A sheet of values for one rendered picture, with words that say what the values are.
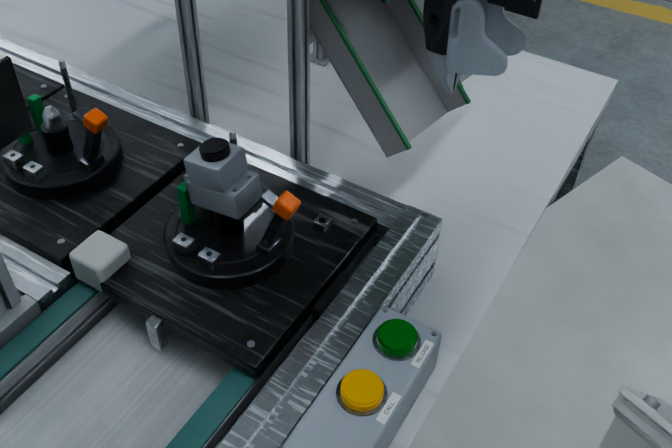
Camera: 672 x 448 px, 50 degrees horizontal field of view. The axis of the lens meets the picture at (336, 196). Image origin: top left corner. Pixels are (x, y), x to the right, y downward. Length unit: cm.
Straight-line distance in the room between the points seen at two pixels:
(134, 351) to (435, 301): 36
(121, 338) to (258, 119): 48
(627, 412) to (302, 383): 29
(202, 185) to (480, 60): 32
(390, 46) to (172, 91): 44
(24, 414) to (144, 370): 12
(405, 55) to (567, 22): 247
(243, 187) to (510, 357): 37
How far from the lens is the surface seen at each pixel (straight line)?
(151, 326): 75
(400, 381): 71
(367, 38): 93
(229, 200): 73
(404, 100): 93
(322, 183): 90
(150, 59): 134
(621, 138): 275
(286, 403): 69
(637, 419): 61
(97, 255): 80
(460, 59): 56
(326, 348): 74
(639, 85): 307
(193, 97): 104
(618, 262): 102
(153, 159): 93
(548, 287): 96
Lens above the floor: 155
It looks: 42 degrees down
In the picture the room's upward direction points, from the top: 2 degrees clockwise
